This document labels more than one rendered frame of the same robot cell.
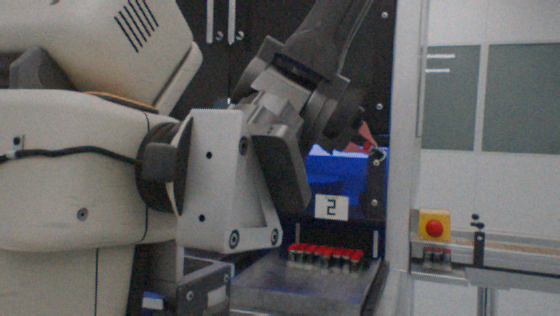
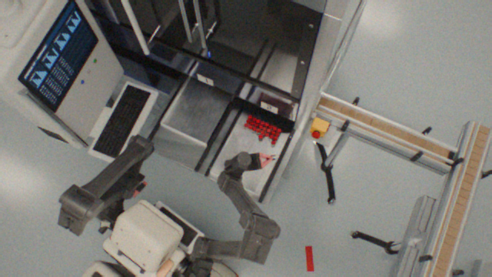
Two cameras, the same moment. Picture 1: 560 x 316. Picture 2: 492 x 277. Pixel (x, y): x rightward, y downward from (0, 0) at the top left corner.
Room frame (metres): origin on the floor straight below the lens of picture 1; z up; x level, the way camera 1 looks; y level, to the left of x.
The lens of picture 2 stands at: (0.42, -0.17, 2.80)
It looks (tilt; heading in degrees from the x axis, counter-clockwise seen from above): 70 degrees down; 13
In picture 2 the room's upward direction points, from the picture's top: 3 degrees counter-clockwise
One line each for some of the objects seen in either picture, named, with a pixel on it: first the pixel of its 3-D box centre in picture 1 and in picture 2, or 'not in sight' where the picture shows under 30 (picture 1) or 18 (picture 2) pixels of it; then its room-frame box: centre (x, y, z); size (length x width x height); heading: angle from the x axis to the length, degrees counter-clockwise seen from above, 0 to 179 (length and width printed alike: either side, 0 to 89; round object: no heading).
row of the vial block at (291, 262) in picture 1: (322, 260); (260, 133); (1.15, -0.10, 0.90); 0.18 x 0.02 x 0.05; 73
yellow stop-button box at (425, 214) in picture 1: (434, 224); (320, 125); (1.20, -0.38, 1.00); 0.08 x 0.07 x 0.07; 163
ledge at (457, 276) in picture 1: (438, 271); (321, 129); (1.23, -0.40, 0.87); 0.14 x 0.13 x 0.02; 163
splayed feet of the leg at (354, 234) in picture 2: not in sight; (389, 248); (0.82, -1.00, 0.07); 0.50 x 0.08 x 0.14; 73
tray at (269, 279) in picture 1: (311, 276); (250, 152); (1.04, -0.07, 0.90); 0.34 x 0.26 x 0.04; 163
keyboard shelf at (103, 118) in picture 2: not in sight; (118, 119); (1.15, 0.66, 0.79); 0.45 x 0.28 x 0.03; 168
